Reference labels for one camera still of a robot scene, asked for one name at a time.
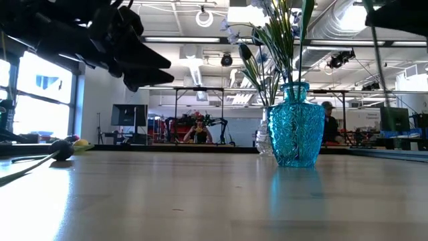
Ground clear glass vase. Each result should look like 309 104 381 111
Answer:
255 106 275 157

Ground thin black tripod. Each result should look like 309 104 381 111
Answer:
96 112 104 145

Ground black table edge rail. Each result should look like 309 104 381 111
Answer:
0 143 428 161

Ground long ceiling light strip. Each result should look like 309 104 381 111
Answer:
306 39 386 46
145 36 221 44

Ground red storage shelf rack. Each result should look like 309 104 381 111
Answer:
148 113 215 135

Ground black computer monitor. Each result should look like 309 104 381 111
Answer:
110 104 148 127
380 106 411 133

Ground blue patterned glass vase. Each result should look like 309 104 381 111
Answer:
267 82 326 168

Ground bright ceiling light panel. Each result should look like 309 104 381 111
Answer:
227 5 268 24

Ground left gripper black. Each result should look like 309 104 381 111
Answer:
76 5 175 93

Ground white hanging cable coil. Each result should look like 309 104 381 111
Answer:
195 9 215 29

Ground black standing desk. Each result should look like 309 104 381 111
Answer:
102 131 148 145

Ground person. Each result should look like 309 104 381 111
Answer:
320 101 344 145
183 118 214 144

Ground round black ceiling camera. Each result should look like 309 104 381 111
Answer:
220 53 234 68

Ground black hanging ceiling camera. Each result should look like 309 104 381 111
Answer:
326 49 356 70

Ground white artificial flower bunch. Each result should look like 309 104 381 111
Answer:
219 0 295 101

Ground silver ventilation duct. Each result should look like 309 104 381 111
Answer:
294 0 368 70

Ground large bright window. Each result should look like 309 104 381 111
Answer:
15 50 74 139

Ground white hanging ceiling fixture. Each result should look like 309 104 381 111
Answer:
185 55 205 88

